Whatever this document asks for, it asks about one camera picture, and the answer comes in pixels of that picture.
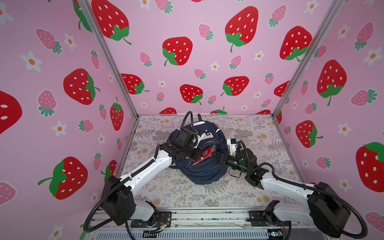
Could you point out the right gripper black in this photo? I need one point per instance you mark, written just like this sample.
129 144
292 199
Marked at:
225 156

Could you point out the navy blue student backpack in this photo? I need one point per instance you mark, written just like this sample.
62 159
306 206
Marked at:
210 170

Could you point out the floral table cloth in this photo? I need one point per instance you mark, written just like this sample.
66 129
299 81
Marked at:
172 189

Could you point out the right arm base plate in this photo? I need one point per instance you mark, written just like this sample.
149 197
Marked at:
262 219

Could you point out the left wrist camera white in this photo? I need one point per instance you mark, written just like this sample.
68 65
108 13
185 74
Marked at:
199 136

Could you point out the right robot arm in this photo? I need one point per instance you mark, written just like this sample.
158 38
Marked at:
317 205

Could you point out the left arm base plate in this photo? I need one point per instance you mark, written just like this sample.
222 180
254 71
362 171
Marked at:
158 220

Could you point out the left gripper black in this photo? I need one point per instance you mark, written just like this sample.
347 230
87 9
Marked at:
198 151

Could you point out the red box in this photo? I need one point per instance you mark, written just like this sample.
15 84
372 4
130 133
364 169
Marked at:
207 153

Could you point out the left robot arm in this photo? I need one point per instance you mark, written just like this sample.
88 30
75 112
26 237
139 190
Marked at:
118 200

